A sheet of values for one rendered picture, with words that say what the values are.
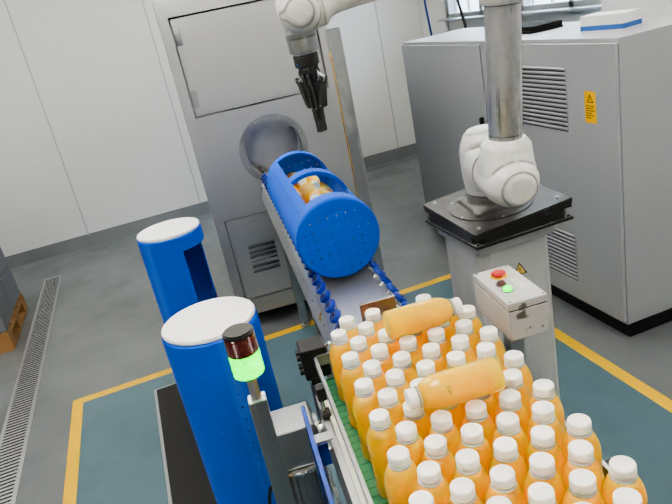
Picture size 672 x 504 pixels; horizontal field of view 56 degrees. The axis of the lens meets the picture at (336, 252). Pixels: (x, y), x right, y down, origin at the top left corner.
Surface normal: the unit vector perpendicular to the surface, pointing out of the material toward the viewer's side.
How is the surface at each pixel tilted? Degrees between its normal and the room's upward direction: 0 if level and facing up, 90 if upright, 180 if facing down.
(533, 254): 90
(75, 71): 90
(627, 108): 90
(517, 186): 100
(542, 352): 90
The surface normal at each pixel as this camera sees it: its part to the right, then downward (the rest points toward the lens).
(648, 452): -0.19, -0.91
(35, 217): 0.32, 0.29
